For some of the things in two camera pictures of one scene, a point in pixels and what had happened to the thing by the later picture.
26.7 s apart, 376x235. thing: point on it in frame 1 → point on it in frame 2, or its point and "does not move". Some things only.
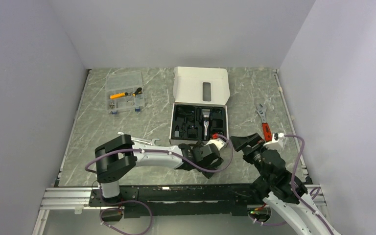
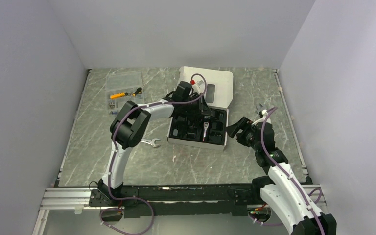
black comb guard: (192, 133) does not move
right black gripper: (240, 142) → (242, 124)
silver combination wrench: (152, 142) does not move
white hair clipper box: (199, 112) does not move
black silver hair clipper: (206, 131) does not move
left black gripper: (213, 167) → (202, 108)
